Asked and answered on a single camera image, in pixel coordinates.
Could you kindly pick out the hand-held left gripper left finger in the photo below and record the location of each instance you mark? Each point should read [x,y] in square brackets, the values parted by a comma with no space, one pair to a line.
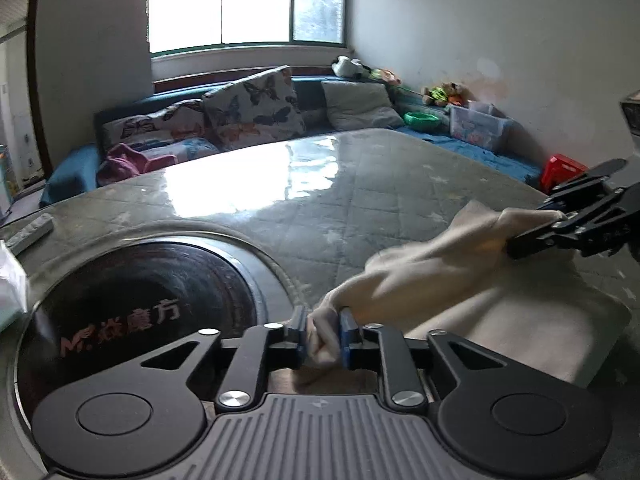
[300,335]

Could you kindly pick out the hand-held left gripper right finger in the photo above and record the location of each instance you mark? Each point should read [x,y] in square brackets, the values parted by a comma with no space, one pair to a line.
[345,340]

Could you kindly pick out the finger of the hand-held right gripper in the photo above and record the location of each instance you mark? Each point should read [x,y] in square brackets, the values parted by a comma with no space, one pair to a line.
[580,187]
[590,230]

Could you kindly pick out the cream sweater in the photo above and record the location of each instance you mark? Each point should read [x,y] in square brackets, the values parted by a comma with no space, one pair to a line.
[475,310]

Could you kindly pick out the red plastic stool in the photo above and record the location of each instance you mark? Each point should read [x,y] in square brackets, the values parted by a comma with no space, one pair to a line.
[562,170]

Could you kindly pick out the clear plastic storage box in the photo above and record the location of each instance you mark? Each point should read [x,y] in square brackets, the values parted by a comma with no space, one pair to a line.
[480,127]

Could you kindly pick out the round black induction cooktop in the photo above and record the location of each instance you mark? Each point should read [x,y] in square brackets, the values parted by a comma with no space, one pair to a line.
[150,280]

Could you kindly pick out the green and brown plush toys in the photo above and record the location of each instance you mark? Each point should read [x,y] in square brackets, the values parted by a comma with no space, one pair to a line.
[445,94]

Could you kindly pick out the green bowl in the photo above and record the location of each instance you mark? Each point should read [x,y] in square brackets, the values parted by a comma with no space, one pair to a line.
[422,120]

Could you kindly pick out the floral printed seat cushion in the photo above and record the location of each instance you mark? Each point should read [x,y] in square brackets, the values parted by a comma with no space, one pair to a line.
[190,149]

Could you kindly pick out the pink and orange plush toy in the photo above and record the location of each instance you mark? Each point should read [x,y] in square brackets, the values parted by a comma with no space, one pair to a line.
[385,76]

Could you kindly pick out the large butterfly print cushion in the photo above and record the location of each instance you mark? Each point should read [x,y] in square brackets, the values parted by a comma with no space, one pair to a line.
[250,110]

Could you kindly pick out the grey cushion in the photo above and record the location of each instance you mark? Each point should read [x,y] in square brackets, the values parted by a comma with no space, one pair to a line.
[360,105]

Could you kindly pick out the pink cloth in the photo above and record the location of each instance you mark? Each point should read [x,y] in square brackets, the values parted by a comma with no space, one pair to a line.
[125,162]

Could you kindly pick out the panda plush toy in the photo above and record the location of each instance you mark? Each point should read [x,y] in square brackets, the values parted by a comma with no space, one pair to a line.
[350,67]

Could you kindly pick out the flat butterfly print cushion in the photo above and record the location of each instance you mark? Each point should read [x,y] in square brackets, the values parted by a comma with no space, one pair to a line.
[145,125]

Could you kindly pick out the blue corner sofa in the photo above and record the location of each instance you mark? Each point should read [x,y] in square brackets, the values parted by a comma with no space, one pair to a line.
[70,170]

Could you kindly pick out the grey remote control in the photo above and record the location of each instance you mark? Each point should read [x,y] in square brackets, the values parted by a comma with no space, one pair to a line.
[27,232]

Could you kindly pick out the soft tissue pack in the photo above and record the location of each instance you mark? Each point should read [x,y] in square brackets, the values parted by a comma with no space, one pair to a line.
[10,285]

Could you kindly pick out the small blue cabinet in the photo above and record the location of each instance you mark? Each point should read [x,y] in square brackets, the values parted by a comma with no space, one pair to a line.
[4,170]

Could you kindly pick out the window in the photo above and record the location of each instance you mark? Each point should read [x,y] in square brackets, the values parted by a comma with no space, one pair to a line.
[220,5]

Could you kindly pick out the dark wooden door frame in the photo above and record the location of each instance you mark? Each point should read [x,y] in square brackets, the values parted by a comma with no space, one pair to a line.
[37,60]

